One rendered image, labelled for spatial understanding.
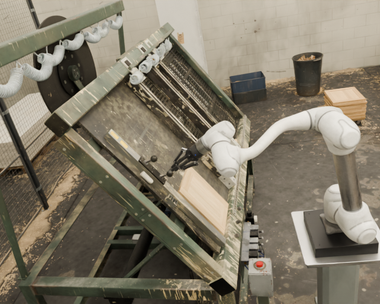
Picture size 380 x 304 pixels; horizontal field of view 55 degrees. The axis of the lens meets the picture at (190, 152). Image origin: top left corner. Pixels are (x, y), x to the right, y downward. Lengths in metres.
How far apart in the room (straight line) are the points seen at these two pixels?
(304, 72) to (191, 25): 2.06
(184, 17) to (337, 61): 3.32
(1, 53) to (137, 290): 1.51
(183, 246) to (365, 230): 0.96
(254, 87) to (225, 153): 4.92
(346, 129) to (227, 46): 5.79
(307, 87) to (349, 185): 4.73
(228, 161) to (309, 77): 4.99
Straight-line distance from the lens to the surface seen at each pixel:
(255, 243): 2.46
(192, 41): 5.98
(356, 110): 5.43
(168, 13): 5.95
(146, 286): 2.29
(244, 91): 6.57
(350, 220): 2.13
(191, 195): 2.25
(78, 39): 2.86
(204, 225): 2.17
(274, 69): 7.60
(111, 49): 7.73
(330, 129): 1.81
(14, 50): 2.26
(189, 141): 2.56
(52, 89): 2.60
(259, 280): 2.07
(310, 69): 6.52
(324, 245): 2.34
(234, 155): 1.70
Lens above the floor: 2.42
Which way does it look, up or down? 27 degrees down
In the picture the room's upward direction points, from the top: 11 degrees counter-clockwise
